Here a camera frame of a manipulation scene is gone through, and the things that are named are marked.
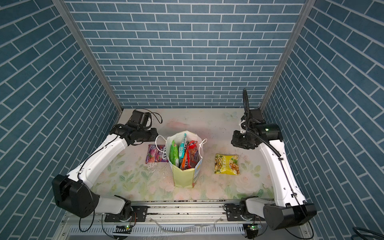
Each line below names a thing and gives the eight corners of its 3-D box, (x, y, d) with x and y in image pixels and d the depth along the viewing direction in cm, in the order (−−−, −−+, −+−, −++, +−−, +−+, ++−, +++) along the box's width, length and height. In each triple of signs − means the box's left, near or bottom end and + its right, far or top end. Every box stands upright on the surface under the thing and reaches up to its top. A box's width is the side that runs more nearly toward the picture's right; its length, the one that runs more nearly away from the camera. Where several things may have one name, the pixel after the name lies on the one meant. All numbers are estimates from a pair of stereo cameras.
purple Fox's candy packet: (146, 163, 94) (144, 160, 91) (150, 147, 101) (148, 144, 98) (167, 163, 94) (166, 160, 91) (170, 147, 101) (169, 144, 98)
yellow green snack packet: (214, 173, 90) (214, 171, 87) (214, 155, 97) (215, 152, 94) (238, 175, 89) (239, 173, 86) (236, 157, 97) (238, 154, 94)
